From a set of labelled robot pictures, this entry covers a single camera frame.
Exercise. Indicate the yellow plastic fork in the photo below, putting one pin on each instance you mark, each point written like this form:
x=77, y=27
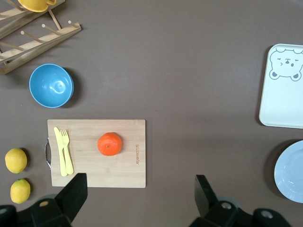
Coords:
x=68, y=163

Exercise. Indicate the bamboo cutting board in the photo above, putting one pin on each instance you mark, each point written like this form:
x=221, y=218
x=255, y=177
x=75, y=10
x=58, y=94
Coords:
x=106, y=170

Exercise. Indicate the cream bear print tray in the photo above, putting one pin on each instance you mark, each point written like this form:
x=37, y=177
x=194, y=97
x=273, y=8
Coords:
x=284, y=101

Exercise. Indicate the yellow plastic knife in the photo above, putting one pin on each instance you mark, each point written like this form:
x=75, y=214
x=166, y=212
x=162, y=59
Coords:
x=59, y=146

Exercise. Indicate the wooden peg dish rack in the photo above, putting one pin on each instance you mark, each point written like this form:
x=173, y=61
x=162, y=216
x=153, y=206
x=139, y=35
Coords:
x=59, y=32

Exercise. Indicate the blue bowl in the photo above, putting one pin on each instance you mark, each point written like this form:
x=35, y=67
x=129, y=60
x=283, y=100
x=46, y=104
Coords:
x=49, y=85

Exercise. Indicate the yellow cup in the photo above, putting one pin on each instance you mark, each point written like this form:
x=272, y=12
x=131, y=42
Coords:
x=35, y=4

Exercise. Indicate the orange mandarin fruit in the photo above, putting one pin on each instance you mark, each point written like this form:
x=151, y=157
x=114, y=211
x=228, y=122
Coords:
x=109, y=144

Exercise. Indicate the pale lilac round plate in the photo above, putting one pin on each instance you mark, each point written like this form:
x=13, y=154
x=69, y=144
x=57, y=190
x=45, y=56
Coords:
x=292, y=172

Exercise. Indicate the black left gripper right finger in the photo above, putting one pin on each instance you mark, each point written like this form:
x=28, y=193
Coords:
x=203, y=196

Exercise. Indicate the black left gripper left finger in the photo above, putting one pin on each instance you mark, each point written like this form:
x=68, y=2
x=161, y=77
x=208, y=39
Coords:
x=73, y=196

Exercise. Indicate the yellow lemon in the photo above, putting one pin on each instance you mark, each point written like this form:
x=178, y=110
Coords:
x=20, y=191
x=15, y=160

